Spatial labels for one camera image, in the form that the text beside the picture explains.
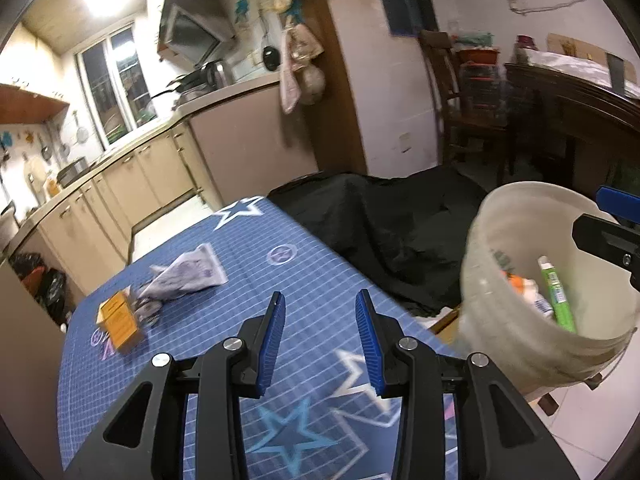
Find steel kettle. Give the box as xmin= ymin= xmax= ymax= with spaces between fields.
xmin=200 ymin=59 xmax=232 ymax=92

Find beige cupboard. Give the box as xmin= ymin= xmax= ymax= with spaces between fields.
xmin=0 ymin=257 xmax=67 ymax=480

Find yellow brown box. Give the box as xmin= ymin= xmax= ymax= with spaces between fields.
xmin=96 ymin=290 xmax=144 ymax=357

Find crumpled silver wrapper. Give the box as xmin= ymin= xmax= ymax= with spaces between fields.
xmin=134 ymin=242 xmax=230 ymax=311

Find white plastic bucket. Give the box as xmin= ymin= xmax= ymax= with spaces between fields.
xmin=457 ymin=182 xmax=640 ymax=397

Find black hanging ladle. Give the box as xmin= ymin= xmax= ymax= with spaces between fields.
xmin=262 ymin=35 xmax=281 ymax=72

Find red basin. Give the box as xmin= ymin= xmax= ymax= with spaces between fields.
xmin=454 ymin=47 xmax=502 ymax=67

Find wooden chair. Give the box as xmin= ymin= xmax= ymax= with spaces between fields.
xmin=419 ymin=30 xmax=512 ymax=167

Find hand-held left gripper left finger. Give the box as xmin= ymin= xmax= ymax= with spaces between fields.
xmin=64 ymin=291 xmax=287 ymax=480

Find dark wooden table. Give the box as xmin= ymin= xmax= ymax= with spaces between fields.
xmin=502 ymin=60 xmax=640 ymax=201

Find kitchen window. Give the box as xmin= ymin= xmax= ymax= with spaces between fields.
xmin=75 ymin=22 xmax=157 ymax=152

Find black cloth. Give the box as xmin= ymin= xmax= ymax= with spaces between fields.
xmin=267 ymin=167 xmax=489 ymax=317

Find steel pot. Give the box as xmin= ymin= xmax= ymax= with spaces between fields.
xmin=56 ymin=157 xmax=89 ymax=187

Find range hood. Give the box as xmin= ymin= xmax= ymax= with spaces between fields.
xmin=157 ymin=0 xmax=237 ymax=67

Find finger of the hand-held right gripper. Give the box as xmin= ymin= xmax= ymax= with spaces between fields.
xmin=571 ymin=214 xmax=640 ymax=293
xmin=596 ymin=186 xmax=640 ymax=223

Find white table cover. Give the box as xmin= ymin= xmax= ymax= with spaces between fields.
xmin=520 ymin=49 xmax=640 ymax=99

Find black frying pan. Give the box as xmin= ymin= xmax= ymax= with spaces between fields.
xmin=150 ymin=72 xmax=207 ymax=102

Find large hanging plastic bag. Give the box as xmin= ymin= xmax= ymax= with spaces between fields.
xmin=277 ymin=24 xmax=327 ymax=114

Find beige kitchen cabinets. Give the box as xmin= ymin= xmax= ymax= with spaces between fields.
xmin=0 ymin=71 xmax=321 ymax=321

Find black garbage bags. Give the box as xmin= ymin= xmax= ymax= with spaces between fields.
xmin=10 ymin=252 xmax=69 ymax=327

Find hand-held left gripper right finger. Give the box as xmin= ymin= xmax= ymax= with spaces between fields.
xmin=355 ymin=289 xmax=571 ymax=480

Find green tube package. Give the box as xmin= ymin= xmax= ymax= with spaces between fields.
xmin=537 ymin=256 xmax=577 ymax=334

